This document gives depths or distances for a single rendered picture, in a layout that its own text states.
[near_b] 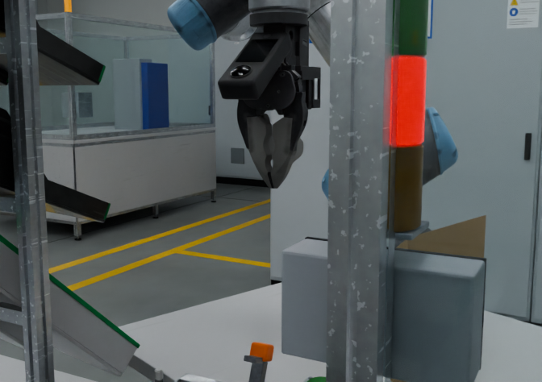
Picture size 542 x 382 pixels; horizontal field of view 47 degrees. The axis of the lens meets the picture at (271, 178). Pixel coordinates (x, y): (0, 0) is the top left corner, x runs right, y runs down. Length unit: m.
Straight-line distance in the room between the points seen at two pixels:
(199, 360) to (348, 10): 0.92
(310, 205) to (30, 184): 3.33
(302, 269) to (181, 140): 6.57
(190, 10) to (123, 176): 5.42
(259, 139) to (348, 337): 0.44
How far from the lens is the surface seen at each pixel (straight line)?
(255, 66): 0.71
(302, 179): 3.92
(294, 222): 3.99
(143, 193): 6.50
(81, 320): 0.78
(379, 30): 0.33
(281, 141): 0.76
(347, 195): 0.34
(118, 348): 0.82
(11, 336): 0.91
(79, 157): 5.82
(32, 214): 0.67
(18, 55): 0.66
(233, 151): 8.87
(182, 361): 1.18
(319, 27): 1.22
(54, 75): 0.77
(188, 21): 0.88
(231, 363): 1.16
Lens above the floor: 1.34
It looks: 8 degrees down
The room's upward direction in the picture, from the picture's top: straight up
